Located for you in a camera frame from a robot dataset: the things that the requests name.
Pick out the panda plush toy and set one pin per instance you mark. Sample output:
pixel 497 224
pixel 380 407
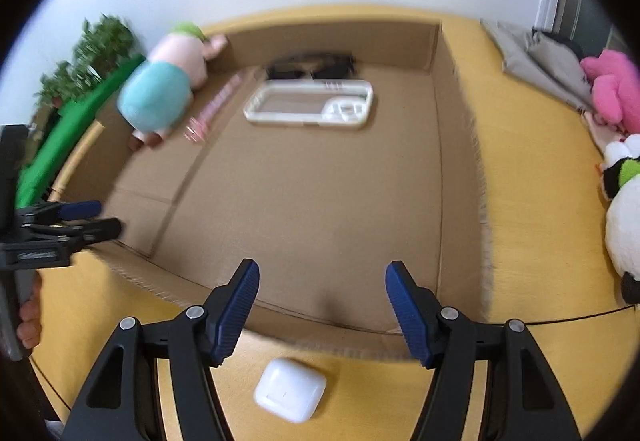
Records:
pixel 625 231

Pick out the black sunglasses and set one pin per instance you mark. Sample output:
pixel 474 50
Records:
pixel 335 67

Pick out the teal and pink pig plush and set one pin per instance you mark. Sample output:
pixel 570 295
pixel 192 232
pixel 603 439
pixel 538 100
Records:
pixel 155 96

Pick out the brown cardboard box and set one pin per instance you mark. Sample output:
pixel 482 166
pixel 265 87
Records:
pixel 325 201

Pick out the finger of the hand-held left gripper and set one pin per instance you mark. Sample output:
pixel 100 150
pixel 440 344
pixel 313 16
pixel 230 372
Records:
pixel 75 210
pixel 95 231

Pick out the grey cloth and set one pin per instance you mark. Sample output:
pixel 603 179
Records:
pixel 535 66

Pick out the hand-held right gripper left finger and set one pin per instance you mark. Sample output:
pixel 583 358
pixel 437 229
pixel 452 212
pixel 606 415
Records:
pixel 235 316

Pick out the person's left hand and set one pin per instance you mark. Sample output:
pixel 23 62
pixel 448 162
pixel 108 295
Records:
pixel 30 316

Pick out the white earbud case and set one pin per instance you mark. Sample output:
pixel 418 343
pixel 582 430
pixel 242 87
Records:
pixel 290 388

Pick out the green potted plant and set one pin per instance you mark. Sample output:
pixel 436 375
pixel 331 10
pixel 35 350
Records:
pixel 100 46

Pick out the white phone case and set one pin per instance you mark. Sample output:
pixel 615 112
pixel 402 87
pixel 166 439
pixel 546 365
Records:
pixel 255 113

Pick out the pink plush toy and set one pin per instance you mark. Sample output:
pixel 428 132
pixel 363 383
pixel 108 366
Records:
pixel 615 91

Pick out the pink slender item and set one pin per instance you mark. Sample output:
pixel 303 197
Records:
pixel 215 108

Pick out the metal framed glass door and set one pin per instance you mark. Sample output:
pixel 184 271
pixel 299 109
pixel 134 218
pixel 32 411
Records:
pixel 570 1

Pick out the black cloth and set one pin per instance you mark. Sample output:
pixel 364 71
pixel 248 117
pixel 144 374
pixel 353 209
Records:
pixel 565 43

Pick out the beige fabric item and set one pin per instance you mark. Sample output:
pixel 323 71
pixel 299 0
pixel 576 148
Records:
pixel 600 131

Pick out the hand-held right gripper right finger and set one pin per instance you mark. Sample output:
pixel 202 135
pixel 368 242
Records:
pixel 410 316

